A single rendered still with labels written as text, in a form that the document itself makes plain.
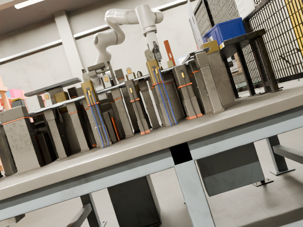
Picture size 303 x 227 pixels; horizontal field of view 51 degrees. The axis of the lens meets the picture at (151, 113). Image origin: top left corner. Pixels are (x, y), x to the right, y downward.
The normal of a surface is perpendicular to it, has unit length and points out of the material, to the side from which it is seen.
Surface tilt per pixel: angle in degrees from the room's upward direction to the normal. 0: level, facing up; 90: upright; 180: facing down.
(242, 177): 90
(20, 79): 90
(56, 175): 90
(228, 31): 90
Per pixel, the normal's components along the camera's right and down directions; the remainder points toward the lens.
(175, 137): -0.04, 0.02
